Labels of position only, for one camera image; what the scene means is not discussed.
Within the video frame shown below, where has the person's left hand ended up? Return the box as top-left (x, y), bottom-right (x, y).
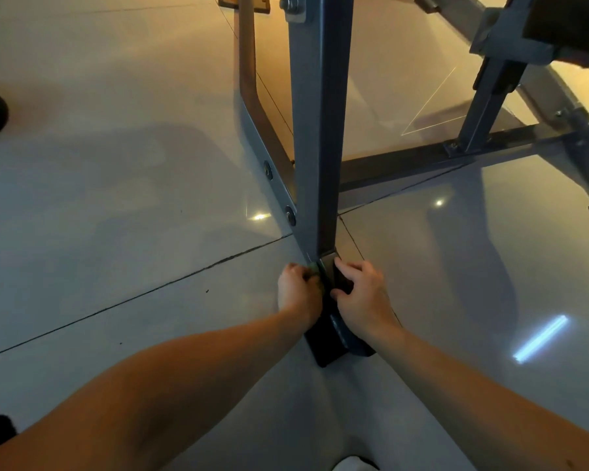
top-left (277, 262), bottom-right (325, 332)

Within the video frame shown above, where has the person's white right shoe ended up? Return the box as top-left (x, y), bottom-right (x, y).
top-left (332, 455), bottom-right (380, 471)

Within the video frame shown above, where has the person's right hand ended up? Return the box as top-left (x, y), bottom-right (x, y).
top-left (330, 256), bottom-right (404, 347)

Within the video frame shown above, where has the grey steel gym machine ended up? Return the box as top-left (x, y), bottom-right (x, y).
top-left (216, 0), bottom-right (589, 369)

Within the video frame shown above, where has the person's right forearm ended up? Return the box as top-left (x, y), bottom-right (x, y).
top-left (373, 326), bottom-right (589, 471)

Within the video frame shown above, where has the person's left forearm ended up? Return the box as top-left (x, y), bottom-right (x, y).
top-left (0, 307), bottom-right (310, 471)

